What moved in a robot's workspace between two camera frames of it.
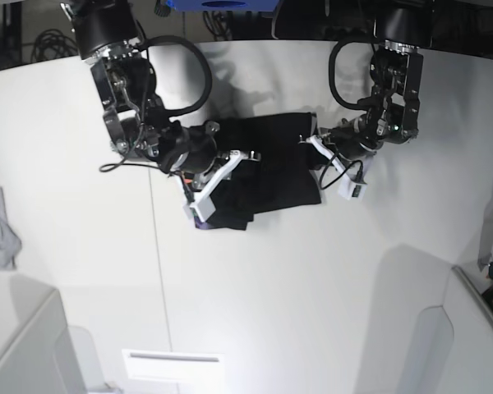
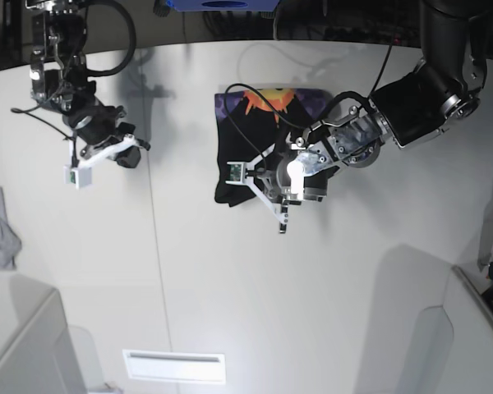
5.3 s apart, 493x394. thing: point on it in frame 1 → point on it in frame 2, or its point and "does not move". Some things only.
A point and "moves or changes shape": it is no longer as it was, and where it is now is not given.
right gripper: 352,139 → 356,139
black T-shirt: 283,177 moves or changes shape
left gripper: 194,148 → 96,124
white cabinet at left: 27,347 does not move
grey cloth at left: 1,242 does not move
